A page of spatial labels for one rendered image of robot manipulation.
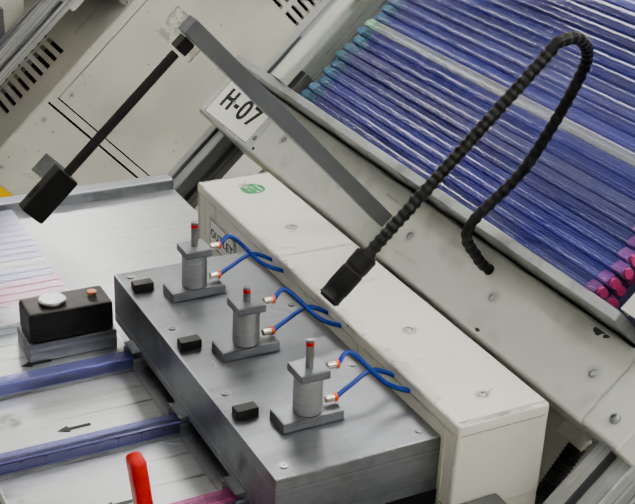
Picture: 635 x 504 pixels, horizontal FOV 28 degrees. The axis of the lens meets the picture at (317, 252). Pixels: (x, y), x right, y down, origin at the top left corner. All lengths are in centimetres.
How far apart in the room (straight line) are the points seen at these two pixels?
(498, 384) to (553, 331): 7
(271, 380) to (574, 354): 23
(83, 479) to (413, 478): 25
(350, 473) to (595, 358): 21
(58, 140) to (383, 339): 134
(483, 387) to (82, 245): 54
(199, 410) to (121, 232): 42
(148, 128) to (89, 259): 102
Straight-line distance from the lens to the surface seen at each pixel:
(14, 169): 226
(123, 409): 106
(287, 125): 108
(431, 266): 111
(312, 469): 88
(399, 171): 115
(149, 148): 233
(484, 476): 94
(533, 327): 101
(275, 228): 118
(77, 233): 137
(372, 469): 91
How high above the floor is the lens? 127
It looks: 1 degrees up
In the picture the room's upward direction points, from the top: 42 degrees clockwise
